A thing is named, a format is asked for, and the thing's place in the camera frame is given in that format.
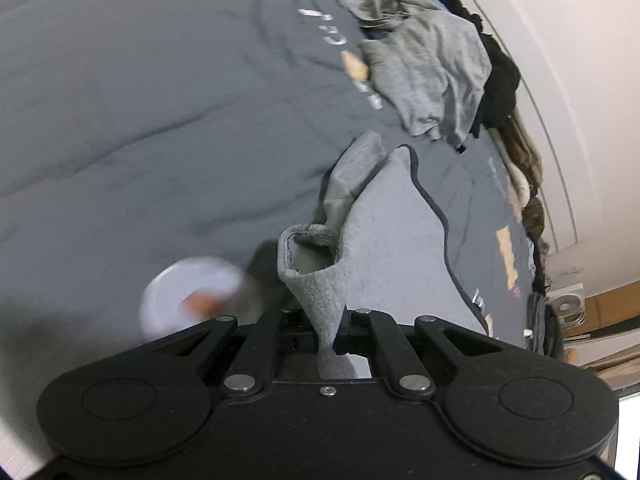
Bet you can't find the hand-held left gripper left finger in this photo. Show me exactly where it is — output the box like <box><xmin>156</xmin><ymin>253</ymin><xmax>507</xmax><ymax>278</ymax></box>
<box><xmin>145</xmin><ymin>310</ymin><xmax>321</xmax><ymax>398</ymax></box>

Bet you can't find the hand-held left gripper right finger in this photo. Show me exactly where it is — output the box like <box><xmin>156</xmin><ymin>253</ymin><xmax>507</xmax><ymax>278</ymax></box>
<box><xmin>334</xmin><ymin>308</ymin><xmax>503</xmax><ymax>400</ymax></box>

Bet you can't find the grey sweatshirt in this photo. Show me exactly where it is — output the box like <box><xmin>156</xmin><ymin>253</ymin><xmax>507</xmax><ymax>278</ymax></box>
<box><xmin>277</xmin><ymin>130</ymin><xmax>493</xmax><ymax>381</ymax></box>

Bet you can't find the folded dark green garment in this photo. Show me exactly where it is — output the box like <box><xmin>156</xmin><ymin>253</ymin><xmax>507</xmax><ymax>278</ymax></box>
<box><xmin>525</xmin><ymin>292</ymin><xmax>566</xmax><ymax>358</ymax></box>

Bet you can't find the white box fan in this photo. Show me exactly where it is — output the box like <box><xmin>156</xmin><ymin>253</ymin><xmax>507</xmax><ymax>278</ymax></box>
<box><xmin>547</xmin><ymin>282</ymin><xmax>586</xmax><ymax>328</ymax></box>

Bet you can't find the white pillow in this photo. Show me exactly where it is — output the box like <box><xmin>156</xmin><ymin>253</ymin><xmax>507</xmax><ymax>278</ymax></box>
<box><xmin>492</xmin><ymin>130</ymin><xmax>533</xmax><ymax>208</ymax></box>

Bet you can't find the folded brown blanket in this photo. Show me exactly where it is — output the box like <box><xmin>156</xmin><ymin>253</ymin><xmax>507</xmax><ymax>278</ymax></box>
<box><xmin>492</xmin><ymin>112</ymin><xmax>546</xmax><ymax>201</ymax></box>

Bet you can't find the brown cardboard panel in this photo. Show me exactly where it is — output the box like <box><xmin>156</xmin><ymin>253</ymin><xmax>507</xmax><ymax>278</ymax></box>
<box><xmin>560</xmin><ymin>285</ymin><xmax>640</xmax><ymax>341</ymax></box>

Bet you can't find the white headboard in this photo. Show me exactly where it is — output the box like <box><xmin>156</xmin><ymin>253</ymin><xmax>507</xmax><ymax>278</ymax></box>
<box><xmin>440</xmin><ymin>0</ymin><xmax>583</xmax><ymax>261</ymax></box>

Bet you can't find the light grey t-shirt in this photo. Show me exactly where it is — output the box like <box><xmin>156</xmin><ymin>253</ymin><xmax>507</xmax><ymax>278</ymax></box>
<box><xmin>337</xmin><ymin>0</ymin><xmax>493</xmax><ymax>148</ymax></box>

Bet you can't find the printed grey quilt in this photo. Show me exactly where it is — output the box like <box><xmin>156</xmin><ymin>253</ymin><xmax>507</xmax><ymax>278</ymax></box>
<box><xmin>0</xmin><ymin>0</ymin><xmax>551</xmax><ymax>461</ymax></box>

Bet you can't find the black jacket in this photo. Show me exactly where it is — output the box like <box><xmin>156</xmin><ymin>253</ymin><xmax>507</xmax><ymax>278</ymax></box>
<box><xmin>345</xmin><ymin>0</ymin><xmax>523</xmax><ymax>133</ymax></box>

